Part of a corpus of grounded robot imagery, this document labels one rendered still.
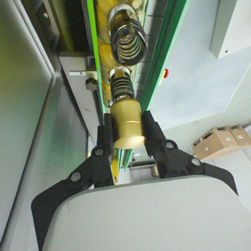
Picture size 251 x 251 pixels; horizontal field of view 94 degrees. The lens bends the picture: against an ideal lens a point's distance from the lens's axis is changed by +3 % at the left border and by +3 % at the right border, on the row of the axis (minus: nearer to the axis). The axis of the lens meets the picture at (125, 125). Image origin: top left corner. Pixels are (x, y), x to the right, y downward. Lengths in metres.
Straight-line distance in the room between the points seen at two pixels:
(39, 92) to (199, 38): 0.58
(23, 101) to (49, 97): 0.06
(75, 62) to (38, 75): 0.20
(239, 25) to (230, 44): 0.06
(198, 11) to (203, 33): 0.09
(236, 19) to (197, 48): 0.14
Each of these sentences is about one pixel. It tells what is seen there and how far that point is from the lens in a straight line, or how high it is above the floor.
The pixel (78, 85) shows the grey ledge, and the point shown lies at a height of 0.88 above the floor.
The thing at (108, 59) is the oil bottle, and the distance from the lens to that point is 0.17.
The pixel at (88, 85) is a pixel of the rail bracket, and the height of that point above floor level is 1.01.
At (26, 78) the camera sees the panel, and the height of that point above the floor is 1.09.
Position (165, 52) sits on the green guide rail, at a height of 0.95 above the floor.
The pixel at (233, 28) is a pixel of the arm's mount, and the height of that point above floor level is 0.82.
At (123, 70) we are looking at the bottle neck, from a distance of 0.17.
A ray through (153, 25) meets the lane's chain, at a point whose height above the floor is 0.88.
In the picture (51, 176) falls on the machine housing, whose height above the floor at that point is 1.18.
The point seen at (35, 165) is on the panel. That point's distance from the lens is 0.20.
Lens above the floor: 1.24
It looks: 31 degrees down
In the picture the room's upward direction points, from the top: 171 degrees clockwise
